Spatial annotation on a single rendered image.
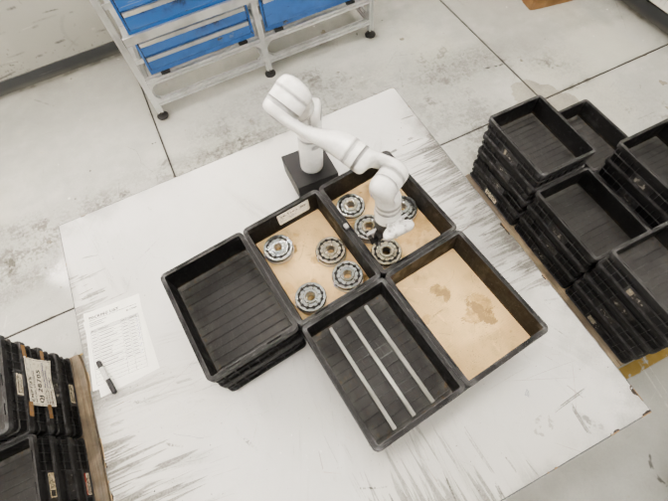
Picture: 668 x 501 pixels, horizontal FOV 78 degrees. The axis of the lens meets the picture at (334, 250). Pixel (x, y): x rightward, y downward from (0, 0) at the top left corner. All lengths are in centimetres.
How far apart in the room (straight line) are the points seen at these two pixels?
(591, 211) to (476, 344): 113
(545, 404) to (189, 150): 249
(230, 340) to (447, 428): 74
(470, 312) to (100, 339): 129
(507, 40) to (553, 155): 155
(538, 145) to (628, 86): 137
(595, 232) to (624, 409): 90
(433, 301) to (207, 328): 74
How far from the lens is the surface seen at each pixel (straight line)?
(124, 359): 168
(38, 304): 291
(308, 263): 144
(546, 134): 235
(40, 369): 226
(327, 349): 134
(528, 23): 384
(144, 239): 185
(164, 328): 165
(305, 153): 160
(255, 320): 140
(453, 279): 143
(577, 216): 226
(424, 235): 149
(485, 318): 141
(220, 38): 310
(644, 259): 214
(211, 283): 150
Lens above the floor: 213
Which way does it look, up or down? 63 degrees down
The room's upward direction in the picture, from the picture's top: 9 degrees counter-clockwise
